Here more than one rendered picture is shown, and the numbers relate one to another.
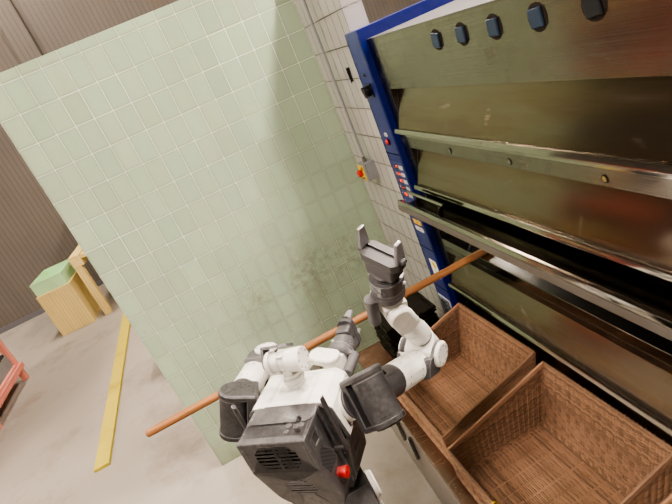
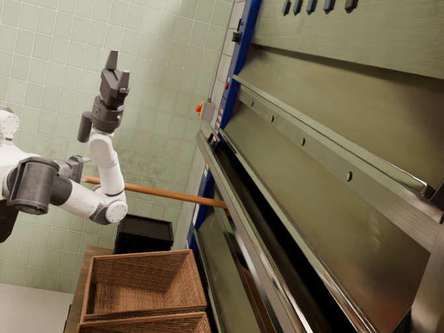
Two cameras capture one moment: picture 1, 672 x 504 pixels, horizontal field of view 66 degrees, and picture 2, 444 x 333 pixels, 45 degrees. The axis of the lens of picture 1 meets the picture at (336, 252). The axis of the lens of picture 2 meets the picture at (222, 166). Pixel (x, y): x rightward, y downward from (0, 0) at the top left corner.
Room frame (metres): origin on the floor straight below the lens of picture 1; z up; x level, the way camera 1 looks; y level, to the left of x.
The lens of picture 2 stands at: (-0.39, -0.39, 1.86)
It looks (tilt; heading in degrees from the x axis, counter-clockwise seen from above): 13 degrees down; 358
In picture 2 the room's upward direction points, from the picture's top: 14 degrees clockwise
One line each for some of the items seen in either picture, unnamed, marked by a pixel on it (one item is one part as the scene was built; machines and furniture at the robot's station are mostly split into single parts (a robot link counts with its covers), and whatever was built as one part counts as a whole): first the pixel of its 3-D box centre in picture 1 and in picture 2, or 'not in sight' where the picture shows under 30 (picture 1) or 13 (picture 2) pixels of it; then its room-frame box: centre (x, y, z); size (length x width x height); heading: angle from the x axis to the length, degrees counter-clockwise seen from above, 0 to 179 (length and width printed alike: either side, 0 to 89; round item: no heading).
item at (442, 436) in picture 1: (456, 375); (141, 293); (1.81, -0.26, 0.72); 0.56 x 0.49 x 0.28; 11
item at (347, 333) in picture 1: (345, 341); (65, 172); (1.52, 0.09, 1.27); 0.12 x 0.10 x 0.13; 154
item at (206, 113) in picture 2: (367, 169); (206, 110); (2.75, -0.34, 1.46); 0.10 x 0.07 x 0.10; 9
